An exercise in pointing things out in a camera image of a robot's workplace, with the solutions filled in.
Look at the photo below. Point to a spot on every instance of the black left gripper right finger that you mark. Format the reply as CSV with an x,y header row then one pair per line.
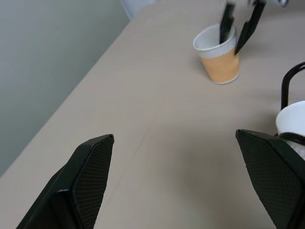
x,y
274,171

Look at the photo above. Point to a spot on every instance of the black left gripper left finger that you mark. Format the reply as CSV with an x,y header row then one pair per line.
x,y
78,188

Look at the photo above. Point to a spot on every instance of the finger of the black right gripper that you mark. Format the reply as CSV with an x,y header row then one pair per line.
x,y
249,31
226,26

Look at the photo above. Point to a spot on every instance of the orange and white paper cup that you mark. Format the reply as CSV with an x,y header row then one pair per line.
x,y
221,69

